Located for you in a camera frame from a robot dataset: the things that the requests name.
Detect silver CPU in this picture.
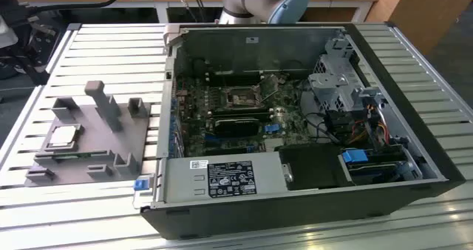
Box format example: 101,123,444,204
47,125,83,147

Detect CPU socket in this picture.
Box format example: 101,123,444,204
226,86,266,109

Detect black RAM slot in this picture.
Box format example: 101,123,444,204
212,113,270,120
211,109,270,115

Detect black expansion slot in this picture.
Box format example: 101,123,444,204
206,147,266,156

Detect grey parts rack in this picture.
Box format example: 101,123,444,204
23,80,155,188

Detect green RAM stick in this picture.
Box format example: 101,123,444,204
51,152,94,161

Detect silver power supply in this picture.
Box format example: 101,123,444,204
162,157,294,203

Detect black graphics card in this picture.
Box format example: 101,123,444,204
214,118,262,139

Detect metal socket cover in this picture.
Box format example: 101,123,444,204
255,74,288,95

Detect thin metal locking lever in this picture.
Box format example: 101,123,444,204
262,79,288,104

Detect green motherboard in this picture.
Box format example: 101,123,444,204
172,74,315,158

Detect silver chipset heatsink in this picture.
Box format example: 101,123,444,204
264,139,286,151

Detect silver metal drive cage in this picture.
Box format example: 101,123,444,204
308,38,382,115

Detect black open PC case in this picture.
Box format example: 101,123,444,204
131,21,467,241

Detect black plastic shroud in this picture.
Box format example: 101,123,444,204
275,144,356,192

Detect blue disk carrier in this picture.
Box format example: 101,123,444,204
340,147,404,183

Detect wooden cabinet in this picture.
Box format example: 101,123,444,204
364,0,473,57

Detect yellow red wire bundle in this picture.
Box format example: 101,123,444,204
350,103,391,145

